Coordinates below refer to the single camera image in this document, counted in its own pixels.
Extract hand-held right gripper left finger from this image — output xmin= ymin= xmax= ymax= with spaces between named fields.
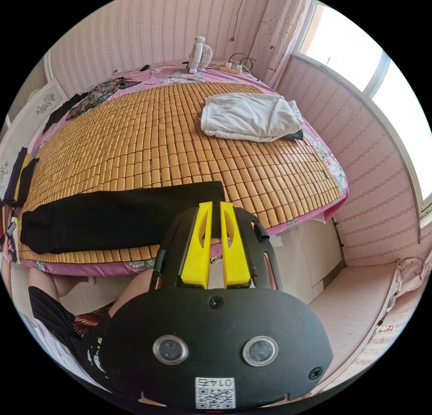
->
xmin=180 ymin=201 xmax=214 ymax=289

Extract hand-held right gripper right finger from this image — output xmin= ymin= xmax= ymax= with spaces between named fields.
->
xmin=220 ymin=201 xmax=252 ymax=289

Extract black pants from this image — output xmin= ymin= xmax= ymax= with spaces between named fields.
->
xmin=20 ymin=181 xmax=226 ymax=255

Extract pile of clothes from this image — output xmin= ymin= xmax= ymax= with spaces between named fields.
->
xmin=4 ymin=147 xmax=40 ymax=209

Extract person's body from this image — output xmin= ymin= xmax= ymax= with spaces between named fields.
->
xmin=28 ymin=269 xmax=160 ymax=399

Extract bed with woven mat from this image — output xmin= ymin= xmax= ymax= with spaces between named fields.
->
xmin=13 ymin=61 xmax=350 ymax=278

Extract white garment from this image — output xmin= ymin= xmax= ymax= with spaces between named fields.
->
xmin=200 ymin=93 xmax=305 ymax=143

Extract black garment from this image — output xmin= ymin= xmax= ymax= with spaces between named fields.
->
xmin=43 ymin=93 xmax=90 ymax=134

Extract white cupboard with floral print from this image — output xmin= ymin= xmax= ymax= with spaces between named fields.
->
xmin=0 ymin=78 xmax=69 ymax=199

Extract dark floral garment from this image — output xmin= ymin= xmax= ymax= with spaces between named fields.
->
xmin=66 ymin=78 xmax=143 ymax=121

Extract white fan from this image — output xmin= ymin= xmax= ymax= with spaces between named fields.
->
xmin=186 ymin=36 xmax=214 ymax=74

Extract pink dotted curtain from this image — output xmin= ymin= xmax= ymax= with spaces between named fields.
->
xmin=249 ymin=0 xmax=319 ymax=89

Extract window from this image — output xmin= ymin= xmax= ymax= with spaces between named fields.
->
xmin=292 ymin=0 xmax=432 ymax=215

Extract white power strip with cables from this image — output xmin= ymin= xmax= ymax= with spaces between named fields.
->
xmin=216 ymin=53 xmax=254 ymax=76

